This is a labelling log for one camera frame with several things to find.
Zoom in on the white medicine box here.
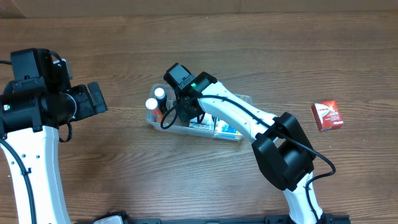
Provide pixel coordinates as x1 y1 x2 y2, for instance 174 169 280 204
189 113 215 131

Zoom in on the black bottle white cap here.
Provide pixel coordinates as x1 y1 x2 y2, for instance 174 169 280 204
154 88 168 114

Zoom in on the orange bottle white cap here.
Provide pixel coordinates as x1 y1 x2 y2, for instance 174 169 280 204
146 98 164 123

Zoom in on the blue yellow VapoDrops box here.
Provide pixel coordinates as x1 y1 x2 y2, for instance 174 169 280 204
215 118 243 141

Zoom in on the red medicine box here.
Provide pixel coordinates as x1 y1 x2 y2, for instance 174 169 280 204
311 100 344 131

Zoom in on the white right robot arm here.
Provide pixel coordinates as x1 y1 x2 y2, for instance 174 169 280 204
164 63 325 223

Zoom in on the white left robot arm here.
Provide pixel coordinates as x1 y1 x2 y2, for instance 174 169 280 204
1 48 108 224

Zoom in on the clear plastic container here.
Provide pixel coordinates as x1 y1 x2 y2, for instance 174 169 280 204
146 83 253 138

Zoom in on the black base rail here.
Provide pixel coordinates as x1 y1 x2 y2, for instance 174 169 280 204
74 210 351 224

